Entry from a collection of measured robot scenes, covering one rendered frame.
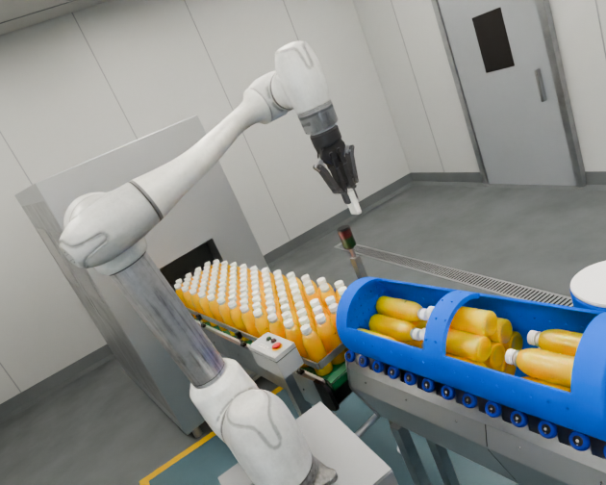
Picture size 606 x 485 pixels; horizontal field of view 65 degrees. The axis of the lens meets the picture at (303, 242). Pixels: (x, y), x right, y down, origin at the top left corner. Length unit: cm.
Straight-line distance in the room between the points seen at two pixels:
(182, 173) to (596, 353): 94
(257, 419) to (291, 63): 81
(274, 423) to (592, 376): 68
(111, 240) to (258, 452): 56
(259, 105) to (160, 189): 39
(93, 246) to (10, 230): 468
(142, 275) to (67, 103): 455
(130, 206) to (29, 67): 476
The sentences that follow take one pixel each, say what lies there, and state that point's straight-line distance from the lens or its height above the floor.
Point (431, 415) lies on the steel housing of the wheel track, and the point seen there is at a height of 86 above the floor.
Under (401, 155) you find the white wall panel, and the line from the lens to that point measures 698.
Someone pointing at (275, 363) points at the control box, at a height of 108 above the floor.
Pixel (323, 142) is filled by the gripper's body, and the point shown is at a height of 179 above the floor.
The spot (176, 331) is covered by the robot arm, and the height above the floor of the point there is 153.
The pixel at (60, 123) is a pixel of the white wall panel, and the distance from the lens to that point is 559.
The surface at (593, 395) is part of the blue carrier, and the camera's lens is 119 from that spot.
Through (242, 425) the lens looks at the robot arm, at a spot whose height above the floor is 132.
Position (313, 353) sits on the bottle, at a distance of 186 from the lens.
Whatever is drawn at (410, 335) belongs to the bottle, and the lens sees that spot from 163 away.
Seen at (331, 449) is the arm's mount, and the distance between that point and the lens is 135.
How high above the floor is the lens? 195
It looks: 18 degrees down
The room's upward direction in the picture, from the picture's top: 23 degrees counter-clockwise
